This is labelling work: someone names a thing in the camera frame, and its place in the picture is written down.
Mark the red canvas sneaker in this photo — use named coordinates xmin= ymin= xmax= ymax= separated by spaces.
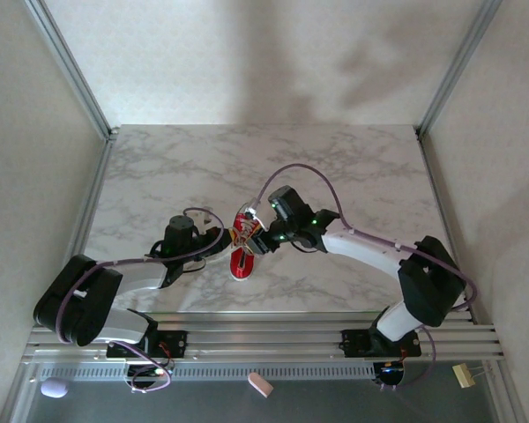
xmin=227 ymin=200 xmax=265 ymax=282

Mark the pink eraser block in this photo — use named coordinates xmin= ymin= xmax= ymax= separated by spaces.
xmin=248 ymin=372 xmax=274 ymax=398

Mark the lavender rounded object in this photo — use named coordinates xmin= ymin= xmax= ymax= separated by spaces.
xmin=40 ymin=376 xmax=69 ymax=399

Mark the tan binder clip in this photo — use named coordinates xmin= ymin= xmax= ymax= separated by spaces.
xmin=451 ymin=363 xmax=490 ymax=390

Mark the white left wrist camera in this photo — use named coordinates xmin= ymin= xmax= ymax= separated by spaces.
xmin=191 ymin=209 xmax=215 ymax=228

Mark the aluminium mounting rail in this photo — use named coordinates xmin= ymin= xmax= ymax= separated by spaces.
xmin=21 ymin=310 xmax=506 ymax=365

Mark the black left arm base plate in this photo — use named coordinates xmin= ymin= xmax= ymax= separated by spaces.
xmin=106 ymin=330 xmax=189 ymax=359

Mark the perforated grey cable duct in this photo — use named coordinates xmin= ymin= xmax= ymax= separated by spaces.
xmin=39 ymin=363 xmax=376 ymax=381

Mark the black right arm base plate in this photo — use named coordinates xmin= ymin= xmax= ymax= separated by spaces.
xmin=341 ymin=328 xmax=422 ymax=358

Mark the aluminium frame post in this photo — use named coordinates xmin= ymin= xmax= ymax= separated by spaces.
xmin=24 ymin=0 xmax=118 ymax=140
xmin=416 ymin=0 xmax=503 ymax=137

